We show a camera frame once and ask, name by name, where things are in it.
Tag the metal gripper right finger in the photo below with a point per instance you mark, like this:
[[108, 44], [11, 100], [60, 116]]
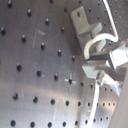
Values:
[[116, 57]]

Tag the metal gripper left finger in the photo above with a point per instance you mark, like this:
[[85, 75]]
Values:
[[104, 75]]

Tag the black perforated breadboard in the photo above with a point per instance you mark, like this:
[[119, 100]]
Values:
[[42, 84]]

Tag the metal cable clip bracket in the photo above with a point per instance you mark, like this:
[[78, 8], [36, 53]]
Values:
[[84, 31]]

